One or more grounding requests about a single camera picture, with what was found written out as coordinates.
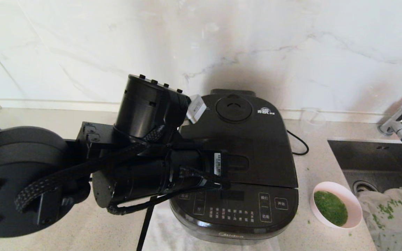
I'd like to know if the steel sink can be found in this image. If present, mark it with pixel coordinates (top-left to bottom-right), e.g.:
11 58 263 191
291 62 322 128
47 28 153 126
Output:
328 140 402 251

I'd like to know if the black rice cooker lid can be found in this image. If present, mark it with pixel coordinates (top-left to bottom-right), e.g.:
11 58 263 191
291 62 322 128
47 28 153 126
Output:
178 90 298 189

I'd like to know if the white paper tag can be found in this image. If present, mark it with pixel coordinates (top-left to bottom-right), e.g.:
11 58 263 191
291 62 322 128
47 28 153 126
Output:
186 94 207 124

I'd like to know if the chrome faucet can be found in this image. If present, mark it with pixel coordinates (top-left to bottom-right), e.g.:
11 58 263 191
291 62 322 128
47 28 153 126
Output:
377 91 402 142

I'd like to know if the black power cord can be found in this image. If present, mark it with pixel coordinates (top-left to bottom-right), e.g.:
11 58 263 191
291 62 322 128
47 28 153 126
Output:
286 130 309 156

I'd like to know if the clear plastic measuring cup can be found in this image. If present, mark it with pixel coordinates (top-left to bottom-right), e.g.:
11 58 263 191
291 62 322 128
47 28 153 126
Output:
299 107 326 131

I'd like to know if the thin black cable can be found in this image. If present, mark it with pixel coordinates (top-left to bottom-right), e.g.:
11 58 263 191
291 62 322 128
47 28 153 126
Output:
107 167 231 215

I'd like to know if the chopped green onion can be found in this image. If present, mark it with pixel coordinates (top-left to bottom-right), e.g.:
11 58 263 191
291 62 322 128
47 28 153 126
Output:
313 191 348 226

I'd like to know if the white crumpled cloth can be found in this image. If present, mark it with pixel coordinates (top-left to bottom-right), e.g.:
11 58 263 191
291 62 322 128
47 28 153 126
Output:
357 188 402 251

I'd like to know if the thick black braided cable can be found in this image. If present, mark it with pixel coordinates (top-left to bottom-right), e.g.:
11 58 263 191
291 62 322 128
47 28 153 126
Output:
14 125 166 213

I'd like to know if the pink bowl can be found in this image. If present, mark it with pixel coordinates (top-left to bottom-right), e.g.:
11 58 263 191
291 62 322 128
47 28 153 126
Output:
309 181 363 229

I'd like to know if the white towel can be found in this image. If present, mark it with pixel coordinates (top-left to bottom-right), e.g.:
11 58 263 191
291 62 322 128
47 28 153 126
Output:
142 202 282 251

